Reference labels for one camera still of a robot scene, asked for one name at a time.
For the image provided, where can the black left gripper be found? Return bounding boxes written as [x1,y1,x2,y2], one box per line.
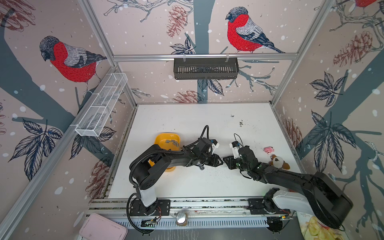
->
[198,152,225,167]

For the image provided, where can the staple strips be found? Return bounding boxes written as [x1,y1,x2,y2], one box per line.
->
[165,140,179,146]

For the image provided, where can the yellow plastic tray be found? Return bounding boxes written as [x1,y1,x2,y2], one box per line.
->
[148,132,181,172]

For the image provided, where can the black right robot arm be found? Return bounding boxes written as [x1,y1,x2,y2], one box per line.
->
[223,146,353,229]

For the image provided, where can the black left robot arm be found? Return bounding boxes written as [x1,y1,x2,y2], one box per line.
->
[126,125,223,235]

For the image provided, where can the pink pig toy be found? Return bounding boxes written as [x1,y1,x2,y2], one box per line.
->
[264,146,275,155]

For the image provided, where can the brown plush dog toy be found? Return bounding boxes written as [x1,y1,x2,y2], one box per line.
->
[269,154,291,170]

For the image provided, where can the silver round knob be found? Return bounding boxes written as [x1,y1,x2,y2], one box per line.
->
[176,211,188,226]

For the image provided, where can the pink lid box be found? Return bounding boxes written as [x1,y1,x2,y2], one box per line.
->
[79,213,128,240]

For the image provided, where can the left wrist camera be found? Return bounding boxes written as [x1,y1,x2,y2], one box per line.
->
[211,139,220,154]

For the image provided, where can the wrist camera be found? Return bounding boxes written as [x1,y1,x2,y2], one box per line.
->
[211,139,220,154]
[230,141,241,159]

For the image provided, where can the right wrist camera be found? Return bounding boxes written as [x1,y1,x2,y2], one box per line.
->
[230,141,241,159]

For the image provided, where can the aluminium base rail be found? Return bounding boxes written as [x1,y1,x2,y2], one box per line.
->
[86,197,296,230]

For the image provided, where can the black wall basket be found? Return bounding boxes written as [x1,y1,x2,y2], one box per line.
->
[174,58,239,80]

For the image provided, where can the white wire mesh shelf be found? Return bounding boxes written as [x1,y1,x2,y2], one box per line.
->
[75,73,128,137]

